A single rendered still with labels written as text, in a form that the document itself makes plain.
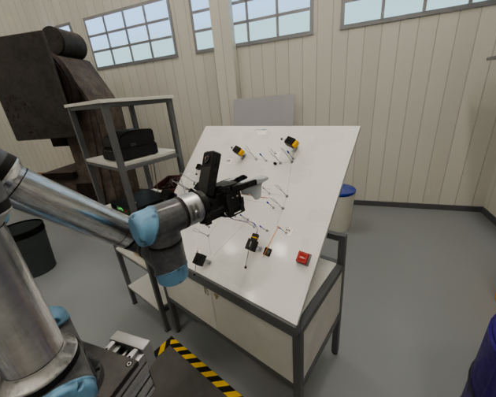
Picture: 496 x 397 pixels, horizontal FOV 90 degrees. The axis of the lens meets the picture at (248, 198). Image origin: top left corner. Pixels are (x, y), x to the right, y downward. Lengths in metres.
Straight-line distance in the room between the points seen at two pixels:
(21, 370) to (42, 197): 0.28
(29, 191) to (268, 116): 3.65
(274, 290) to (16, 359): 0.95
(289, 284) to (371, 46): 3.50
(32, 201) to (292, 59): 3.92
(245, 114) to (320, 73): 1.24
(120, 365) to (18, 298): 0.42
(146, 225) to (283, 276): 0.85
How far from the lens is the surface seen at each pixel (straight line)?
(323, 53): 4.16
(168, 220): 0.54
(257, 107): 4.09
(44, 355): 0.57
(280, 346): 1.45
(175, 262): 0.58
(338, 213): 3.45
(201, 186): 0.62
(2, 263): 0.49
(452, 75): 4.30
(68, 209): 0.61
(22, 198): 0.59
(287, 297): 1.23
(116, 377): 0.84
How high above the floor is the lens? 1.79
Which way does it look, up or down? 22 degrees down
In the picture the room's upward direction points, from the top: 5 degrees counter-clockwise
